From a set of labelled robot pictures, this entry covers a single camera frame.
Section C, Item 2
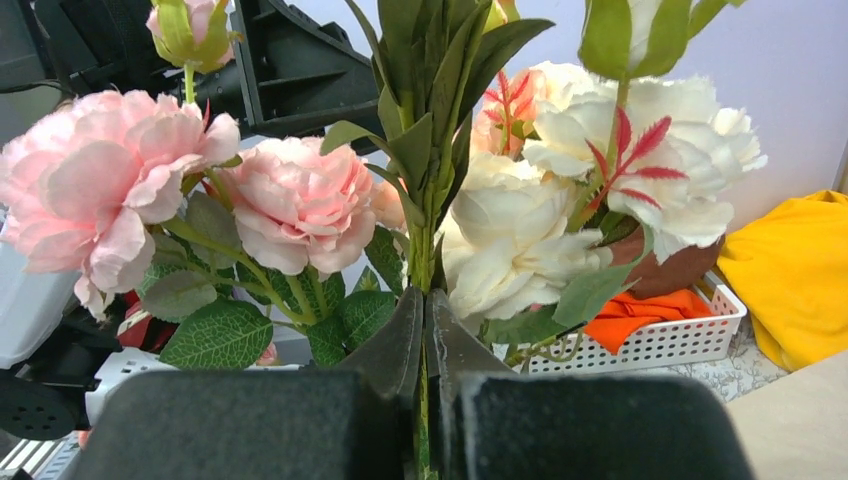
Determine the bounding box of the brown cloth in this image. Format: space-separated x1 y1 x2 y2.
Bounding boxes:
608 228 726 299

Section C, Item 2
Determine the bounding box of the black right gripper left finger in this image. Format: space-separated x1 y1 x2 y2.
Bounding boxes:
72 287 424 479

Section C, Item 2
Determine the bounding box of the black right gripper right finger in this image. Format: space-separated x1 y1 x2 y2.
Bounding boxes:
424 290 754 479

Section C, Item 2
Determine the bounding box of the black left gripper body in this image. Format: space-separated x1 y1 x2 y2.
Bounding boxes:
33 0 193 97

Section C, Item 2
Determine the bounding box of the yellow cloth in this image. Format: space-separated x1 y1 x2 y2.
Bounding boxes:
717 190 847 371

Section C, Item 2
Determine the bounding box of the beige kraft wrapping paper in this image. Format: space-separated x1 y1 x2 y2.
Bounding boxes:
727 351 847 480

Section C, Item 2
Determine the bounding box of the white plastic basket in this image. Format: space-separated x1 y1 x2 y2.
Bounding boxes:
514 272 748 375

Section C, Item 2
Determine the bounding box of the orange cloth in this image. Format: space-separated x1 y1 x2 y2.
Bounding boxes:
584 289 712 354

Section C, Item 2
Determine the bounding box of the floral patterned table mat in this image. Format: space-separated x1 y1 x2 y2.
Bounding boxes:
655 317 788 402

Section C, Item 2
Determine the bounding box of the large pink peony stem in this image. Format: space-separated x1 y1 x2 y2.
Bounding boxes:
1 1 405 369

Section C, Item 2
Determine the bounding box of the cream white rose stem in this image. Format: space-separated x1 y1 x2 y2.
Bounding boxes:
440 1 768 367

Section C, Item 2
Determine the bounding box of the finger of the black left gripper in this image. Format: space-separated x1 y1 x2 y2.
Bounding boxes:
195 0 383 138

